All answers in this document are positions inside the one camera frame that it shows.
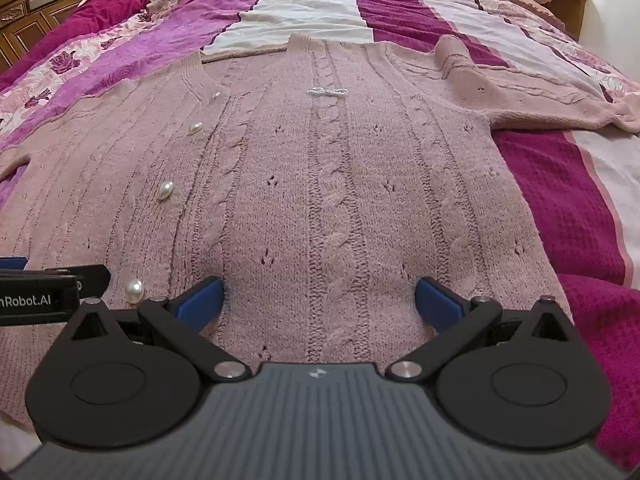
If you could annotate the purple pink striped bedspread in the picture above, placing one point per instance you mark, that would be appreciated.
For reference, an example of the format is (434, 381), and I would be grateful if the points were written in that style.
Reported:
(565, 200)

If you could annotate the magenta velvet pillow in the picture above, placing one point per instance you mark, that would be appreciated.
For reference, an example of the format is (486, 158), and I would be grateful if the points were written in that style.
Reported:
(115, 2)

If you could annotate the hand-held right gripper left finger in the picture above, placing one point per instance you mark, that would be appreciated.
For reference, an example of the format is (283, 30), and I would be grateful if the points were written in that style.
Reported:
(202, 304)

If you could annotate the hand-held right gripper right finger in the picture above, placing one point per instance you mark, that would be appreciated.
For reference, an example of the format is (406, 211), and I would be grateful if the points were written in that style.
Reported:
(436, 304)

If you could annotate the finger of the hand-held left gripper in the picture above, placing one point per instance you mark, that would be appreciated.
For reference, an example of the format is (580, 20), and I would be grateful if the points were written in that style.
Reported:
(12, 263)

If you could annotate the pink knit sweater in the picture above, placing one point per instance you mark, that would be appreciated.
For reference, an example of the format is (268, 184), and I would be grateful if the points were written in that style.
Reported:
(325, 185)

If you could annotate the carved wooden headboard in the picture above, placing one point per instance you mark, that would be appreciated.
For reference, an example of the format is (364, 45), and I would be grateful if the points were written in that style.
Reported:
(45, 5)

